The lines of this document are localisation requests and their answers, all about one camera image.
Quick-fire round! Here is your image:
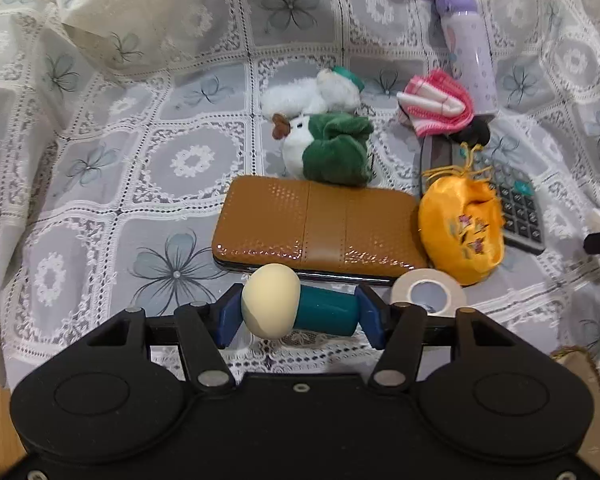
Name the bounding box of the white lace floral tablecloth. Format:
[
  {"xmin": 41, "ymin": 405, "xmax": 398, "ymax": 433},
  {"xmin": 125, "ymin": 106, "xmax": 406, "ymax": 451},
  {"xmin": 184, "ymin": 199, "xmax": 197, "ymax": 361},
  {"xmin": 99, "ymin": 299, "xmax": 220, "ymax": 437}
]
[{"xmin": 0, "ymin": 0, "xmax": 600, "ymax": 411}]

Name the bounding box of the purple patterned water bottle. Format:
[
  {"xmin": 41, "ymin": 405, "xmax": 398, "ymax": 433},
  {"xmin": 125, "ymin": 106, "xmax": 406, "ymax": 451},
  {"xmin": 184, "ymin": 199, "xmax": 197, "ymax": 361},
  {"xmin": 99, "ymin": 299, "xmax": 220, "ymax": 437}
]
[{"xmin": 435, "ymin": 0, "xmax": 499, "ymax": 116}]

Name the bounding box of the woven basket with beige liner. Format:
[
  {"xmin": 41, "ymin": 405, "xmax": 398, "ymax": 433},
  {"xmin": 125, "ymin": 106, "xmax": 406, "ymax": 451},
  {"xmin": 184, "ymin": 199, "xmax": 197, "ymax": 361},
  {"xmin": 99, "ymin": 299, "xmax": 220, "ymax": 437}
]
[{"xmin": 550, "ymin": 349, "xmax": 600, "ymax": 466}]

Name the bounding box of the grey desk calculator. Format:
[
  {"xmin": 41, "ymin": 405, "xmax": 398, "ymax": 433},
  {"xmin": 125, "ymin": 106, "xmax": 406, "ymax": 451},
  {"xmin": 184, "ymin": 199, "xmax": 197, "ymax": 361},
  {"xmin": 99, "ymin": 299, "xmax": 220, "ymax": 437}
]
[{"xmin": 420, "ymin": 132, "xmax": 548, "ymax": 256}]

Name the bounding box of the white tape roll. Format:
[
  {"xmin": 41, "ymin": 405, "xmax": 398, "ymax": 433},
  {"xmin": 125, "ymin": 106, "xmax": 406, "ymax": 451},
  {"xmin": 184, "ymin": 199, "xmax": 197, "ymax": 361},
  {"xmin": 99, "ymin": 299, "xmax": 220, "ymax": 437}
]
[{"xmin": 390, "ymin": 269, "xmax": 468, "ymax": 317}]

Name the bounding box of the small black object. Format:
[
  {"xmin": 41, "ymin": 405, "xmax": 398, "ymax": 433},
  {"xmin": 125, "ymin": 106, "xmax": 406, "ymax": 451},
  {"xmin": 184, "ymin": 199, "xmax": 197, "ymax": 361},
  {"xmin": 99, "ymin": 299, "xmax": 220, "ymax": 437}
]
[{"xmin": 447, "ymin": 115, "xmax": 491, "ymax": 146}]

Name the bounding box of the brown textured case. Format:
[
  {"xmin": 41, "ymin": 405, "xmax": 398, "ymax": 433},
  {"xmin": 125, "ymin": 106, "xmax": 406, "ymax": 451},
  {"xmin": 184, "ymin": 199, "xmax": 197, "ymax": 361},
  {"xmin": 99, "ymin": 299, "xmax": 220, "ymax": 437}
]
[{"xmin": 211, "ymin": 175, "xmax": 431, "ymax": 286}]

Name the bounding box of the yellow embroidered satin pouch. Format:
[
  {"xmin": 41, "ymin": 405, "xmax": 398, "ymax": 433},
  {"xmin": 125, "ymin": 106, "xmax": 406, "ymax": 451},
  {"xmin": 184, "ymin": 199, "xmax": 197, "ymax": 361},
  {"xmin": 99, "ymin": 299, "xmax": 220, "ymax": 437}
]
[{"xmin": 418, "ymin": 142, "xmax": 506, "ymax": 287}]

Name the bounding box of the white plush toy green hat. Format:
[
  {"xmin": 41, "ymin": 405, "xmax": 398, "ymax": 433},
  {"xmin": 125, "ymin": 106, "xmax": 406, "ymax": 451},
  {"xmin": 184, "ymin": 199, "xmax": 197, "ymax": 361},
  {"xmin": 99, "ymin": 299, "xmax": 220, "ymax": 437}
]
[{"xmin": 260, "ymin": 66, "xmax": 366, "ymax": 117}]

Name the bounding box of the pink striped cloth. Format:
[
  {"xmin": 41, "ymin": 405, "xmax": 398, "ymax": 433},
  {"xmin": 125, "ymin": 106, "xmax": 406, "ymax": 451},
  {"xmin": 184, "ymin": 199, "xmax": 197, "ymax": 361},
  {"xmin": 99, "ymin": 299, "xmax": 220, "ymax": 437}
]
[{"xmin": 396, "ymin": 70, "xmax": 476, "ymax": 138}]

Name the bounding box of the green and white plush toy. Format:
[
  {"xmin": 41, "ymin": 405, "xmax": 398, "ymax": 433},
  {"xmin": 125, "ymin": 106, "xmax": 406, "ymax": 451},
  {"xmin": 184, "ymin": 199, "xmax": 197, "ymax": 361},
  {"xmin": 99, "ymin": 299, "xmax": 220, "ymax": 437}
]
[{"xmin": 272, "ymin": 112, "xmax": 375, "ymax": 187}]

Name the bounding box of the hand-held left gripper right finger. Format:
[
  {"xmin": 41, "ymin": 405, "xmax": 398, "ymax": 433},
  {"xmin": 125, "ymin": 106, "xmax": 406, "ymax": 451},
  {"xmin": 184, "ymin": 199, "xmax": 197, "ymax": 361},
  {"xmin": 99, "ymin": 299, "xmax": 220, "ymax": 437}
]
[{"xmin": 355, "ymin": 282, "xmax": 520, "ymax": 397}]

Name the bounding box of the cream and teal mushroom toy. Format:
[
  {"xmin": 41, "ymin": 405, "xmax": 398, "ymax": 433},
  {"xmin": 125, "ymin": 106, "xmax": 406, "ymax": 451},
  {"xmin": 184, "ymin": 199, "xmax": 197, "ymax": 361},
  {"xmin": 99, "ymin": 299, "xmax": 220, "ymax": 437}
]
[{"xmin": 241, "ymin": 264, "xmax": 362, "ymax": 340}]

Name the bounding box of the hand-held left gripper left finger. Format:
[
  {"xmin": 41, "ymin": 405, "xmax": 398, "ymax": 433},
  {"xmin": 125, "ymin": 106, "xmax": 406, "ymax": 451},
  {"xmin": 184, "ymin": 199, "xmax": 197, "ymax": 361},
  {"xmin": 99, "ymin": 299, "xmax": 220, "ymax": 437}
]
[{"xmin": 82, "ymin": 286, "xmax": 244, "ymax": 399}]

